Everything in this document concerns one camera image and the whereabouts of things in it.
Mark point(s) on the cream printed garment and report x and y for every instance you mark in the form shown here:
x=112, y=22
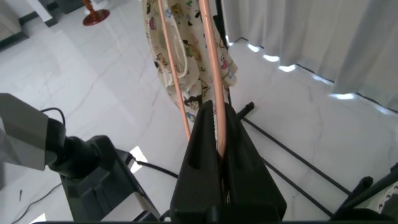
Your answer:
x=192, y=34

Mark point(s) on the white curtain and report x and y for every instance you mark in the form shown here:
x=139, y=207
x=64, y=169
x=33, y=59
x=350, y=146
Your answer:
x=311, y=31

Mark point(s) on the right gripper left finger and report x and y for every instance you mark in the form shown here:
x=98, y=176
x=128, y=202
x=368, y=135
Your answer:
x=196, y=180

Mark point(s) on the black clothes rack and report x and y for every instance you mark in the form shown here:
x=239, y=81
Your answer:
x=246, y=110

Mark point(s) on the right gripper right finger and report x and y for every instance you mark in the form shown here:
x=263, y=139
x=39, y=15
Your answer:
x=252, y=186

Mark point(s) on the red stand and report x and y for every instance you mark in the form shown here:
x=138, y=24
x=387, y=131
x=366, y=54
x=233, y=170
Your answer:
x=96, y=17

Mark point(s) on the pink clothes hanger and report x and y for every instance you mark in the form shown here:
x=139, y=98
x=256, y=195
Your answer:
x=214, y=62

